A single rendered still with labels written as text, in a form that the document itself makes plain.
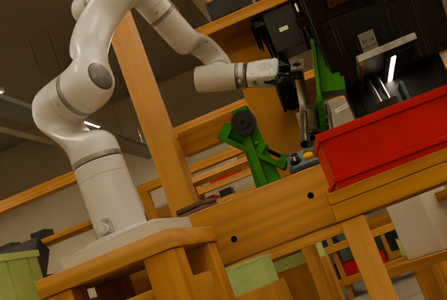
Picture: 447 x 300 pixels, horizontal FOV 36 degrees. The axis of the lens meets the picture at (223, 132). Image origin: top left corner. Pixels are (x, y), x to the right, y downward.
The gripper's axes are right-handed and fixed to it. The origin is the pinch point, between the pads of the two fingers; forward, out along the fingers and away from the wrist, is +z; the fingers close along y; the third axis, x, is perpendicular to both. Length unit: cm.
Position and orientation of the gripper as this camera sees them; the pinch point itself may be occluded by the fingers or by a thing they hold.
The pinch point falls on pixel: (295, 71)
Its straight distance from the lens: 212.9
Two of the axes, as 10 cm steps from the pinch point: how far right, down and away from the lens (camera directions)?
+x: 1.5, 7.9, 6.0
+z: 9.8, -0.7, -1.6
